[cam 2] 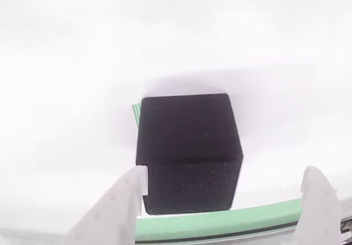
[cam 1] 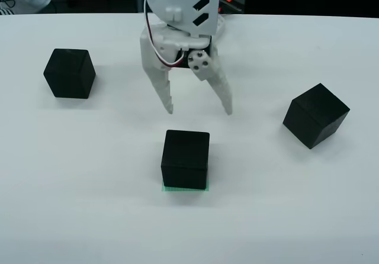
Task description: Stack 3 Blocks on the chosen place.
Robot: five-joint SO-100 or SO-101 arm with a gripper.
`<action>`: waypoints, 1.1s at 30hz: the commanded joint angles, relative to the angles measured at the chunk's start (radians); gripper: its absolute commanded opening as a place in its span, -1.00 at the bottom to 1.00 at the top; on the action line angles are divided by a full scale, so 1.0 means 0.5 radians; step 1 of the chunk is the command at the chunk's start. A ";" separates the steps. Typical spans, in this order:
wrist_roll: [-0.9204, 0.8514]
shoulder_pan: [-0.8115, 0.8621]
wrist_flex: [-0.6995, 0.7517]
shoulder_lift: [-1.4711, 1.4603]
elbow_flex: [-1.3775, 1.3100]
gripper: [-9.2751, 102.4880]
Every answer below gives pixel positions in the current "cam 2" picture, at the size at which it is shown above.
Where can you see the black cube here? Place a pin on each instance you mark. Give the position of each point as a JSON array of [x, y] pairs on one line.
[[189, 146]]

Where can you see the green striped square marker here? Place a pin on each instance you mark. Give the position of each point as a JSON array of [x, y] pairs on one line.
[[136, 113]]

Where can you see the green striped edge strip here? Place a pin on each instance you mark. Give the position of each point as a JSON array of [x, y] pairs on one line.
[[220, 223]]

